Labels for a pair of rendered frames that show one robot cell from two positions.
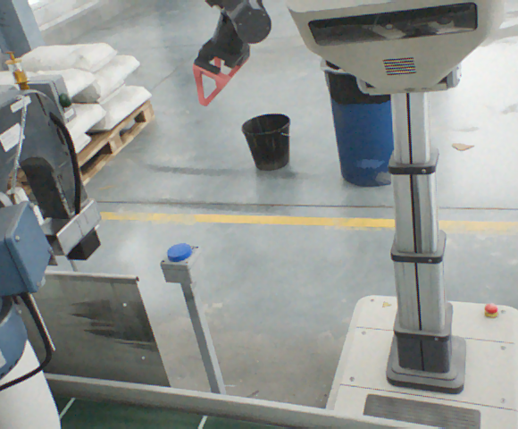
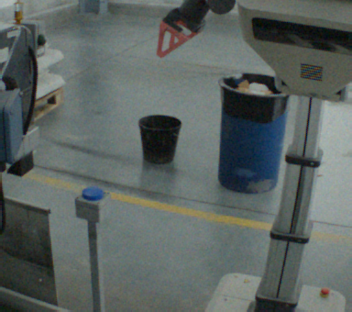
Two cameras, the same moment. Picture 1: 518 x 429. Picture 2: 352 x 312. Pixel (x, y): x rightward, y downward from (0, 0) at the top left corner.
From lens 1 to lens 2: 19 cm
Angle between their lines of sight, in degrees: 10
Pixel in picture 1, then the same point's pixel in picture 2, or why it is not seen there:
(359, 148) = (238, 158)
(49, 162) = (17, 84)
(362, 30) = (291, 35)
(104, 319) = (14, 239)
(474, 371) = not seen: outside the picture
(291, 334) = (158, 296)
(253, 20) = not seen: outside the picture
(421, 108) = (318, 112)
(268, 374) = not seen: outside the picture
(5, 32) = not seen: outside the picture
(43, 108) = (26, 41)
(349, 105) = (237, 119)
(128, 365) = (26, 283)
